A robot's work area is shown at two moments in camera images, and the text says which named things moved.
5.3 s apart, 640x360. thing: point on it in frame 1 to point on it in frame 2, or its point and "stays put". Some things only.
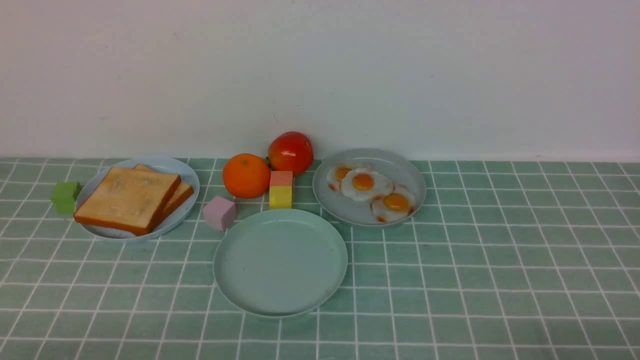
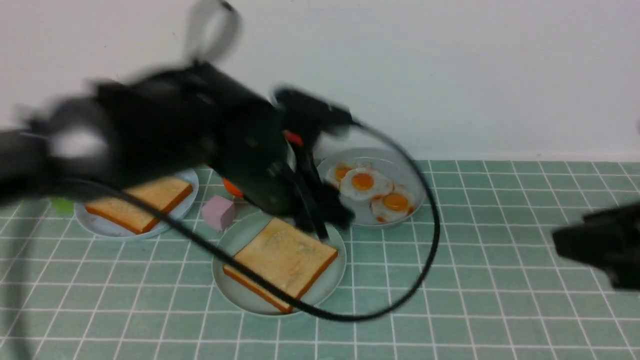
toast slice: [128, 200] to [291, 257]
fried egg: [335, 174] stays put
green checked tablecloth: [505, 259] stays put
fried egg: [363, 184] stays put
